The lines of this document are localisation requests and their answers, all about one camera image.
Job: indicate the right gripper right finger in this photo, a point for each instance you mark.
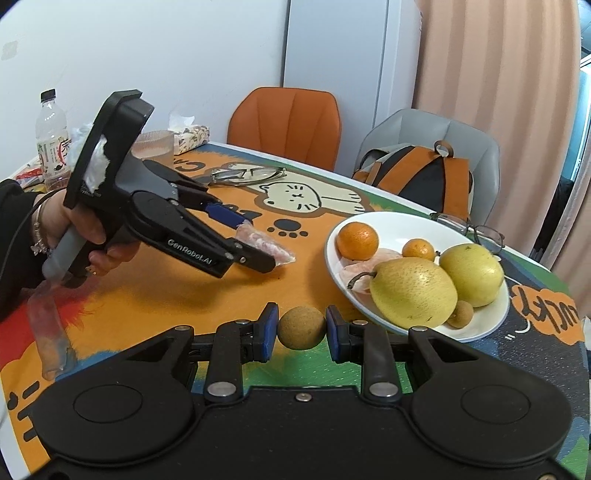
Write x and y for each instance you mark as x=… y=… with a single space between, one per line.
x=466 y=404

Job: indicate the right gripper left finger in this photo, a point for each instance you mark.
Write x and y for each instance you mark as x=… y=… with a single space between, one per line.
x=144 y=400

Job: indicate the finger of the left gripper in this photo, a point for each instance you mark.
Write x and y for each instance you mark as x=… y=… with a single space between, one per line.
x=194 y=239
x=192 y=193

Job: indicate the brown longan fruit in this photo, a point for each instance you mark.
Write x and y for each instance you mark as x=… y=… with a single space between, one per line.
x=301 y=328
x=462 y=315

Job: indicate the small pomelo segment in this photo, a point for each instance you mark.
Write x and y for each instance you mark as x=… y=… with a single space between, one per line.
x=249 y=235

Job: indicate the large yellow pear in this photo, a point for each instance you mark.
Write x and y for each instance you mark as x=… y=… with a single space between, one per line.
x=411 y=292

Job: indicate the large orange tangerine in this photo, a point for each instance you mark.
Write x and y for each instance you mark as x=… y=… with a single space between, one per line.
x=357 y=241

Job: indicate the long pomelo segment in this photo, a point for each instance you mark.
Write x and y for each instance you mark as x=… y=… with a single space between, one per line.
x=362 y=286

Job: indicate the small orange tangerine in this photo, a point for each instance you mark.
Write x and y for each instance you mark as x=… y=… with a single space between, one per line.
x=419 y=248

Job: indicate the black sleeved left forearm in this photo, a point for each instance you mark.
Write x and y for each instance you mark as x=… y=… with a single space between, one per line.
x=24 y=245

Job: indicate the person left hand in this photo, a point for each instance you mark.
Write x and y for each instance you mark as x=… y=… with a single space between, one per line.
x=52 y=219

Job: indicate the tissue pack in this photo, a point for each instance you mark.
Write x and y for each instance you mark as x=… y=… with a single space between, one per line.
x=187 y=135

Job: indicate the clear drinking glass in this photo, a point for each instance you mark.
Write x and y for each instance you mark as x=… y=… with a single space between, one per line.
x=155 y=145

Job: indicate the eyeglasses on mat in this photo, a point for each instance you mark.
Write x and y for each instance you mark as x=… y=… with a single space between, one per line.
x=241 y=176

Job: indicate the colourful cartoon table mat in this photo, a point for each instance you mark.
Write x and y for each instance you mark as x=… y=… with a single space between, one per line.
x=154 y=292

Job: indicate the plastic water bottle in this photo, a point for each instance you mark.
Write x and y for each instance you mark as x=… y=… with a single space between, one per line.
x=53 y=142

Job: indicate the clear plastic wrapper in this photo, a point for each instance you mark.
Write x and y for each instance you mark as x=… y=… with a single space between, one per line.
x=53 y=345

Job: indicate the orange chair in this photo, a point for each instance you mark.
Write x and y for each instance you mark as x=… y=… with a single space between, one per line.
x=298 y=124

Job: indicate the white ceramic bowl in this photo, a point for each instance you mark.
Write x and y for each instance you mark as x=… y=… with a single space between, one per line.
x=394 y=231

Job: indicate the grey chair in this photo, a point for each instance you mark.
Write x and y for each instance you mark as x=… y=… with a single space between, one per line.
x=417 y=127

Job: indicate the orange black backpack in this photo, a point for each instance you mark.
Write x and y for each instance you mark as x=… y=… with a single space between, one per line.
x=433 y=177

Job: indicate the pink curtain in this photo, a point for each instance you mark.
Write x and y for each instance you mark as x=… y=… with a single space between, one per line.
x=510 y=69

